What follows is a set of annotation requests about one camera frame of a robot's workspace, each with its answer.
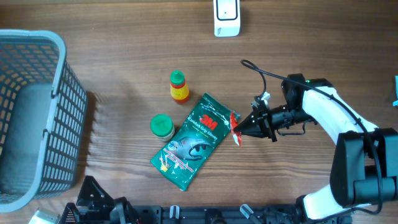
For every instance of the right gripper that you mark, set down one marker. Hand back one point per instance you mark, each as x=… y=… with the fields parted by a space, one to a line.
x=257 y=123

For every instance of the green 3M glove packet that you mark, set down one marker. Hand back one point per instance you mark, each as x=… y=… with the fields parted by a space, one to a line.
x=206 y=126

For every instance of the red yellow sauce bottle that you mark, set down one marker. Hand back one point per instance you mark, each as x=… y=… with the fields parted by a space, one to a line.
x=179 y=90

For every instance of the green lid jar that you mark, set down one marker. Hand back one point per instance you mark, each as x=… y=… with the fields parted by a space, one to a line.
x=162 y=127

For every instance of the light green tissue packet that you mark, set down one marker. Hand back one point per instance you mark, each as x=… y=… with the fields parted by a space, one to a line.
x=395 y=103

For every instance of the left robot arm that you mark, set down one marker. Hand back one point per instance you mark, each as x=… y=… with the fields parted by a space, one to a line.
x=94 y=205

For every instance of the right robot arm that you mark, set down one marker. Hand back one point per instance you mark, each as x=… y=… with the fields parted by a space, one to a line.
x=364 y=168

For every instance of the white barcode scanner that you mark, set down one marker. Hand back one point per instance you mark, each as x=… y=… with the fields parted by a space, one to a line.
x=227 y=18

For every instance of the grey plastic mesh basket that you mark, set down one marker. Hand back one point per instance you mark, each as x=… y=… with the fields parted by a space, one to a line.
x=43 y=108

